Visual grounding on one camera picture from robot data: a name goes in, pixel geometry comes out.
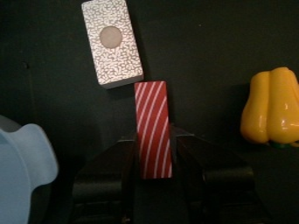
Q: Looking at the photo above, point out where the yellow toy bell pepper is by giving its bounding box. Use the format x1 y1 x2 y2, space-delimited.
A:
238 66 299 149

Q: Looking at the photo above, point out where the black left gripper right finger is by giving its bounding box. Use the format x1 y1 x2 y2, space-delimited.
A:
169 125 273 224

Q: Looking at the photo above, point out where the white patterned rice block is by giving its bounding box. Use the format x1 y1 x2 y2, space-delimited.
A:
79 0 145 90

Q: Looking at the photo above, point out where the light blue plastic pot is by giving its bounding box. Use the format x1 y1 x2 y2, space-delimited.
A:
0 115 59 224

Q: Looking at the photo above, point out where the red striped salmon block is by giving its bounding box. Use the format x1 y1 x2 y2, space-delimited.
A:
133 80 173 179

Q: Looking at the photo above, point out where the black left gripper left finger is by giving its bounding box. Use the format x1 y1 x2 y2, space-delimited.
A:
69 131 140 224

